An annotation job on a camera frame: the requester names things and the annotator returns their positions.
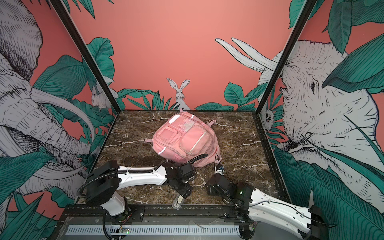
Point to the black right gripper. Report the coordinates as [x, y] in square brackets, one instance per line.
[211, 190]

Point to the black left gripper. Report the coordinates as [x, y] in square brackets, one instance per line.
[188, 192]

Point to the clear plastic small case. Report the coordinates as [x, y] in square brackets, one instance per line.
[178, 202]

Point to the pink student backpack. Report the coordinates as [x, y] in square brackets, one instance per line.
[183, 137]

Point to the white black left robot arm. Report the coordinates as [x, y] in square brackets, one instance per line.
[102, 185]

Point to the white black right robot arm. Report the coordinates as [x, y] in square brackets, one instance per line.
[248, 206]

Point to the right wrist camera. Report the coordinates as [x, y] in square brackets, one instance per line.
[219, 169]

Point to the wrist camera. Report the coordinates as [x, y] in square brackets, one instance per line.
[186, 172]
[219, 169]

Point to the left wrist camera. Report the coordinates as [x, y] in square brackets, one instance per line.
[186, 172]

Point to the black front mounting rail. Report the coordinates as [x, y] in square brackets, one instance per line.
[139, 212]

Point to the white perforated cable tray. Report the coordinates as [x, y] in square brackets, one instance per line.
[142, 230]

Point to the black right corner frame post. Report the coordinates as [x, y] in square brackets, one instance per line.
[301, 21]

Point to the black corner frame post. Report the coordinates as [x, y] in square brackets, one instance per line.
[67, 21]
[301, 21]

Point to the black left corner frame post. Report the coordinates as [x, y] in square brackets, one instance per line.
[67, 21]

